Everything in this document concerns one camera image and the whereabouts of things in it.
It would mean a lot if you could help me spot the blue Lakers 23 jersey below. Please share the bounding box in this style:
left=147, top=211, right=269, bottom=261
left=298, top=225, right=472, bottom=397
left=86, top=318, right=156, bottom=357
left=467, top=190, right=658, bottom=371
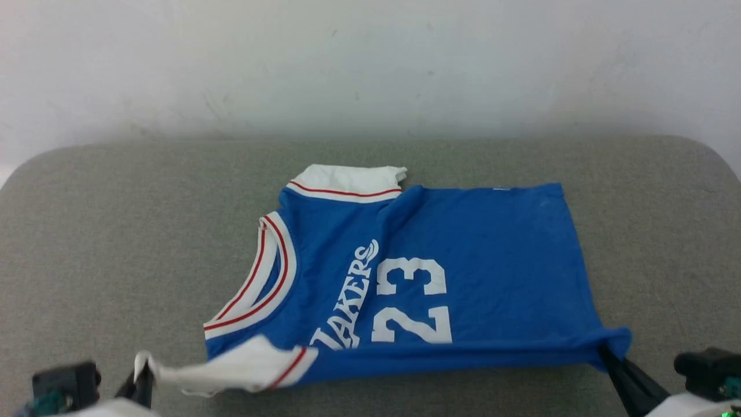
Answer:
left=134, top=164, right=633, bottom=398

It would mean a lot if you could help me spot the teal-plug left camera cable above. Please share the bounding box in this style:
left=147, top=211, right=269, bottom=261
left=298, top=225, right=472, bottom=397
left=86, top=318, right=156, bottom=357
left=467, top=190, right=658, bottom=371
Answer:
left=14, top=389, right=67, bottom=417

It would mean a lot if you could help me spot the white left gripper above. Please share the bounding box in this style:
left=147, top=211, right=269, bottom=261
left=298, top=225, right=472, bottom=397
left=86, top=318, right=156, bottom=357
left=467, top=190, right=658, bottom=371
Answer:
left=55, top=364, right=160, bottom=417

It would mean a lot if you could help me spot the grey fabric sofa cushion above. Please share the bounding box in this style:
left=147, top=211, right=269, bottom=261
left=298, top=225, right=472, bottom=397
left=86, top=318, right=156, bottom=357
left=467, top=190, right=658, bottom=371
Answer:
left=0, top=135, right=741, bottom=417

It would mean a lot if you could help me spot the teal-plug right camera cable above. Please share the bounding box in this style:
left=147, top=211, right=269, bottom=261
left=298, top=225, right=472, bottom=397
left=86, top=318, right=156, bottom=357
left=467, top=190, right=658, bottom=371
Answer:
left=717, top=375, right=741, bottom=403

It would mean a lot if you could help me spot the teal-plug camera cable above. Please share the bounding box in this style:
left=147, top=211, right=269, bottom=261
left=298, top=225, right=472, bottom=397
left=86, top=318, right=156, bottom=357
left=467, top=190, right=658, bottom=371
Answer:
left=14, top=389, right=67, bottom=417
left=717, top=375, right=741, bottom=403

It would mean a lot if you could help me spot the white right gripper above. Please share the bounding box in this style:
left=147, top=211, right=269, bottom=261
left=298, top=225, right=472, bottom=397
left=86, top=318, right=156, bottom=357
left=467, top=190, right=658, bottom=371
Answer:
left=596, top=345, right=737, bottom=417

